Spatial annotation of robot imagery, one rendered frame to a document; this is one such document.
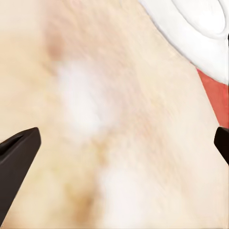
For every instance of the countertop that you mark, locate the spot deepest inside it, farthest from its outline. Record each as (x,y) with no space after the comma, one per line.
(182,108)
(104,162)

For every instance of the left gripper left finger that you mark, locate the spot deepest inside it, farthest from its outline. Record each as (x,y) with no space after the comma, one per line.
(16,156)

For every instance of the saucer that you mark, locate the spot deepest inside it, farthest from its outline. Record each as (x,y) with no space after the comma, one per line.
(197,29)

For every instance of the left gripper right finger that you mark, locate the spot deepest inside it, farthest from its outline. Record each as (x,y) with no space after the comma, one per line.
(221,141)

